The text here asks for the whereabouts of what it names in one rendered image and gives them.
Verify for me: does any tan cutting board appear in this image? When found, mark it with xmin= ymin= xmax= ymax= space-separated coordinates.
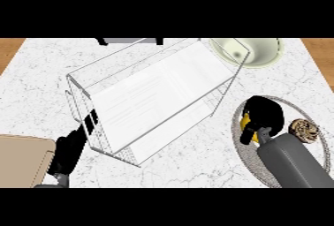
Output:
xmin=0 ymin=133 xmax=58 ymax=189

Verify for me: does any brown speckled cookie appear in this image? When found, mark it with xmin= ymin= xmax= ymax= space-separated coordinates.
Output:
xmin=288 ymin=117 xmax=322 ymax=145

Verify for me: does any grey and black appliance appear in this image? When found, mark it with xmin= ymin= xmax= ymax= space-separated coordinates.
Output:
xmin=95 ymin=38 xmax=166 ymax=47

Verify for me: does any pale green bowl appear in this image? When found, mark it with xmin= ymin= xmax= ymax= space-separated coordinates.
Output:
xmin=208 ymin=38 xmax=285 ymax=70

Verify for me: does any grey round placemat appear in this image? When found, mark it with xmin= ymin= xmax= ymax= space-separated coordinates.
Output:
xmin=231 ymin=95 xmax=333 ymax=189

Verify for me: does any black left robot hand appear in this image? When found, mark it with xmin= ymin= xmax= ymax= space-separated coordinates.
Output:
xmin=46 ymin=109 xmax=101 ymax=177

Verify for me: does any yellow lemon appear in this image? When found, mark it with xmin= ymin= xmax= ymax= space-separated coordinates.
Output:
xmin=240 ymin=113 xmax=262 ymax=144

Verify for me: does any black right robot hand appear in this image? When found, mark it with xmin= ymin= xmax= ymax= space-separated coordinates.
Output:
xmin=240 ymin=95 xmax=287 ymax=146

